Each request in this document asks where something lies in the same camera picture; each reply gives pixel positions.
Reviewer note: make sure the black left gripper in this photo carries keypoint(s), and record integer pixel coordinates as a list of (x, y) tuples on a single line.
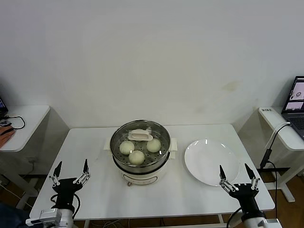
[(65, 192)]

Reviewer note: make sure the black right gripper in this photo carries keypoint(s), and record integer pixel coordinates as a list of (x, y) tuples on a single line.
[(245, 197)]

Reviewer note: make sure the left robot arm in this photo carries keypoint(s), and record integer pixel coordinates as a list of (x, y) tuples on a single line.
[(57, 219)]

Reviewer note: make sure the stainless steel steamer basket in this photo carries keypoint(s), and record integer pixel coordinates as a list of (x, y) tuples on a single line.
[(152, 159)]

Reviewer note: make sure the person's hand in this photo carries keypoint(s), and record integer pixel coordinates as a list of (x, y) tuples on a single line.
[(5, 136)]

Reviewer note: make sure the white round plate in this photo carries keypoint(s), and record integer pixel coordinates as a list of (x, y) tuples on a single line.
[(206, 164)]

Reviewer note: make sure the white rounded side desk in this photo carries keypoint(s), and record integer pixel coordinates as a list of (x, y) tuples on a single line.
[(28, 123)]

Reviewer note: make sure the blue jeans leg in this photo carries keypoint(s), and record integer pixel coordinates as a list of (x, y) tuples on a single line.
[(10, 216)]

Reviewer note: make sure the white electric cooker base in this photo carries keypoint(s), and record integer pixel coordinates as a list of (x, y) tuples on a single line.
[(140, 177)]

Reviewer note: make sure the grey laptop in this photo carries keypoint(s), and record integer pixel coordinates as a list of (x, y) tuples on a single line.
[(295, 107)]

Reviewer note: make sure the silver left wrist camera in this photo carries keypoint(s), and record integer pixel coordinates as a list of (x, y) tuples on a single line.
[(50, 215)]

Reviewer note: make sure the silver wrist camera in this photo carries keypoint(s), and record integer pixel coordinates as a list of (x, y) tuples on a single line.
[(270, 223), (50, 215)]

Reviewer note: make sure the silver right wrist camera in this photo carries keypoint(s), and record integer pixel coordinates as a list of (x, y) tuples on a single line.
[(270, 223)]

